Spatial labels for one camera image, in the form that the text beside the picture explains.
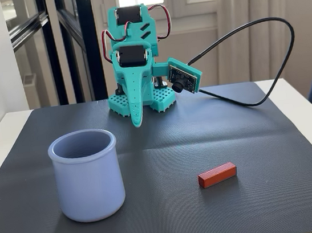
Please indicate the black framed glass door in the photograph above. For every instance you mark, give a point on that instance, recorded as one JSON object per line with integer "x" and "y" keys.
{"x": 89, "y": 45}

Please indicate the wrist camera teal mount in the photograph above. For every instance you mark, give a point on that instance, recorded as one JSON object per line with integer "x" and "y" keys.
{"x": 185, "y": 75}

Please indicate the teal gripper black servo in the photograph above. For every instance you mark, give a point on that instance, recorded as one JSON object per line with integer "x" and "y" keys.
{"x": 133, "y": 76}

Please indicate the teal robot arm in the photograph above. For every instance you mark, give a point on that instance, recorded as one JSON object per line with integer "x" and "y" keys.
{"x": 134, "y": 31}

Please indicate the dark grey textured mat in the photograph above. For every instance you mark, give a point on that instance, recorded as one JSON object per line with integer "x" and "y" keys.
{"x": 186, "y": 218}

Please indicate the red wooden block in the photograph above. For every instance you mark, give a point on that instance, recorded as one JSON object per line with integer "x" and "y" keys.
{"x": 217, "y": 175}

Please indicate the beige curtain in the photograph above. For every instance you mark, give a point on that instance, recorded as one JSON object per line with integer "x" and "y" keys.
{"x": 302, "y": 2}

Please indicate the black table clamp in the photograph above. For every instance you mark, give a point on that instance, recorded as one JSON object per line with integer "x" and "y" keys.
{"x": 118, "y": 89}
{"x": 160, "y": 82}

